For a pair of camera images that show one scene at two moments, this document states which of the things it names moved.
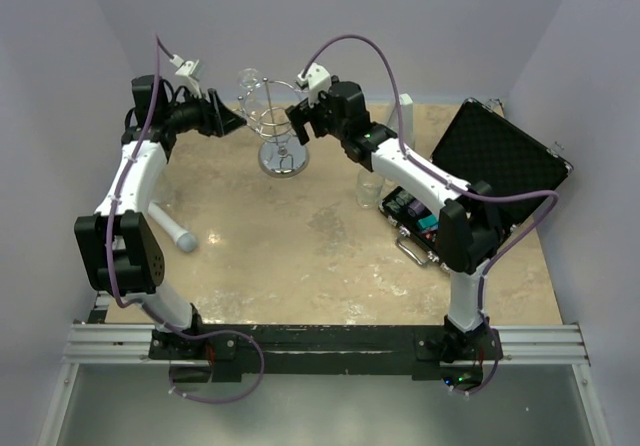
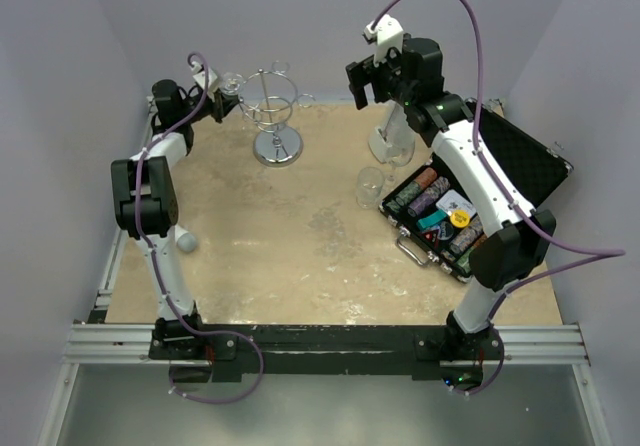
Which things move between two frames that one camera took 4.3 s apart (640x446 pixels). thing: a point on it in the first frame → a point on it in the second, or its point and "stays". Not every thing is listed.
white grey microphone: (185, 241) stays
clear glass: (250, 79) → (232, 83)
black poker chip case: (518, 168) stays
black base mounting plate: (379, 350) stays
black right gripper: (304, 113) → (361, 73)
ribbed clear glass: (369, 188) stays
